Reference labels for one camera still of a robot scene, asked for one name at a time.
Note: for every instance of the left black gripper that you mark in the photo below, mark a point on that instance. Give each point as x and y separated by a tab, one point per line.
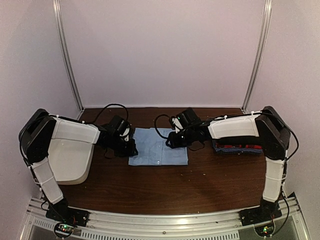
130	152

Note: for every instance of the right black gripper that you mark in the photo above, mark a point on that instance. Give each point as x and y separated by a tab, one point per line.
175	143

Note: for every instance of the light blue long sleeve shirt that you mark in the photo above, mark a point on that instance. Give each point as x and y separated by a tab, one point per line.
152	150

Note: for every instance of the white plastic tub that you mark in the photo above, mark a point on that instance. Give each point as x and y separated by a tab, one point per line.
70	160

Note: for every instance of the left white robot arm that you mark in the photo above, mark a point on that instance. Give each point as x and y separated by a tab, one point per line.
47	138

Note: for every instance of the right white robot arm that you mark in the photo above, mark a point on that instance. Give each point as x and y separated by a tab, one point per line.
264	128

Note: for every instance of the folded blue checked shirt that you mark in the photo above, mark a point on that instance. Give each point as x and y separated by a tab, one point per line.
237	151

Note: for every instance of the folded black shirt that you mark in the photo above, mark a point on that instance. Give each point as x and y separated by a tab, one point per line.
239	140

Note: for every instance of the left circuit board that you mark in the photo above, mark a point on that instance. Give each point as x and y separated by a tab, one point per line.
63	230

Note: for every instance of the circuit board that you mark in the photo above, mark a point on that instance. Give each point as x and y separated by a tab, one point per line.
63	230
264	230

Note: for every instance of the right circuit board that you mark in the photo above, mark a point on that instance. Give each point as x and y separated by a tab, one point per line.
264	230

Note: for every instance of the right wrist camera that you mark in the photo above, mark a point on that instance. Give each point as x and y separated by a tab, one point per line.
175	122

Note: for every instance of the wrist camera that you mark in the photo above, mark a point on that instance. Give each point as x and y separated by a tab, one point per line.
175	122
128	133

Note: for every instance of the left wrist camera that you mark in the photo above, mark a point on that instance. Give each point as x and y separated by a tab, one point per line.
128	133

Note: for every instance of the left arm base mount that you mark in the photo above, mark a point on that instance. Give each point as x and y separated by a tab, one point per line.
63	213

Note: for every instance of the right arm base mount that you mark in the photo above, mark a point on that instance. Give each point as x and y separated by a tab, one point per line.
265	212

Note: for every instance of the left aluminium frame post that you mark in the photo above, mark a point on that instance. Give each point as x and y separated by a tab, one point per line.
65	53

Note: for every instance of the aluminium frame post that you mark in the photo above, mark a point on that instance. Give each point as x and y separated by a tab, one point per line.
65	53
263	36

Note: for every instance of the right aluminium frame post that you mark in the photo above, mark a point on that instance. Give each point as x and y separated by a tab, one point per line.
263	36

